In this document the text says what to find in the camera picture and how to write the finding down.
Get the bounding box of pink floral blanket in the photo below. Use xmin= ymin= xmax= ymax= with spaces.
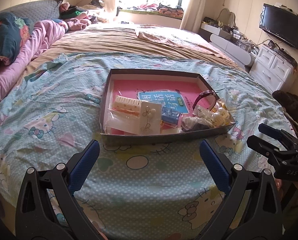
xmin=135 ymin=24 xmax=226 ymax=58

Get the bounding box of grey white dresser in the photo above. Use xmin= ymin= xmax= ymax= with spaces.
xmin=198 ymin=23 xmax=255 ymax=72

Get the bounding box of vanity mirror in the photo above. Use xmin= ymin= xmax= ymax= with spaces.
xmin=216 ymin=8 xmax=236 ymax=28

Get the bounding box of dark cardboard box tray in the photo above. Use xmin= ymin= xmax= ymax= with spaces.
xmin=100 ymin=69 xmax=235 ymax=146

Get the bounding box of cream hair claw clip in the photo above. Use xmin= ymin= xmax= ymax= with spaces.
xmin=113 ymin=95 xmax=142 ymax=112

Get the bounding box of white drawer cabinet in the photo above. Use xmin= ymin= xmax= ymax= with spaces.
xmin=249 ymin=45 xmax=297 ymax=93

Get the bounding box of clothes pile at bedhead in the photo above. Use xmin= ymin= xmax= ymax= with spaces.
xmin=59 ymin=0 xmax=109 ymax=31

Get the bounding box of bracelet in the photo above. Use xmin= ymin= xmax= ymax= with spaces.
xmin=192 ymin=104 xmax=231 ymax=128

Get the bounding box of grey quilted headboard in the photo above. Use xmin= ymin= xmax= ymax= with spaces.
xmin=0 ymin=0 xmax=63 ymax=22

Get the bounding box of brown strap wristwatch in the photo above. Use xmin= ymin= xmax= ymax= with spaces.
xmin=192 ymin=90 xmax=217 ymax=110

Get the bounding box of teal floral pillow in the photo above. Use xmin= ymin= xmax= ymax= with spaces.
xmin=0 ymin=12 xmax=34 ymax=66

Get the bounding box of clothes pile on windowsill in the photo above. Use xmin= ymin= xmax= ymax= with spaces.
xmin=119 ymin=3 xmax=184 ymax=19

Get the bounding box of small blue box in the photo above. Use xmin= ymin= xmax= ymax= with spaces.
xmin=161 ymin=106 xmax=182 ymax=128

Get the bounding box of earring card white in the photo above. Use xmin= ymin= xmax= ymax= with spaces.
xmin=139 ymin=101 xmax=162 ymax=135

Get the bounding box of tan brown blanket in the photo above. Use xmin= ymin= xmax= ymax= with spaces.
xmin=21 ymin=24 xmax=239 ymax=77

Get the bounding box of yellow item in plastic bag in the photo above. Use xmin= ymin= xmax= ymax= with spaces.
xmin=211 ymin=100 xmax=235 ymax=127

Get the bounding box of dark jewelry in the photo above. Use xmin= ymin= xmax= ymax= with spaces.
xmin=181 ymin=116 xmax=214 ymax=132

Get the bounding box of cream curtain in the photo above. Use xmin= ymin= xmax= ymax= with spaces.
xmin=180 ymin=0 xmax=206 ymax=33

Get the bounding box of pink quilt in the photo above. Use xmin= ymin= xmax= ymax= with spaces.
xmin=0 ymin=19 xmax=68 ymax=102

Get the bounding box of wall mounted television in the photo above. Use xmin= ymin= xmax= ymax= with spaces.
xmin=259 ymin=3 xmax=298 ymax=49

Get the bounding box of pink book blue label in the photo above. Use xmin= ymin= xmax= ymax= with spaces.
xmin=105 ymin=80 xmax=212 ymax=135

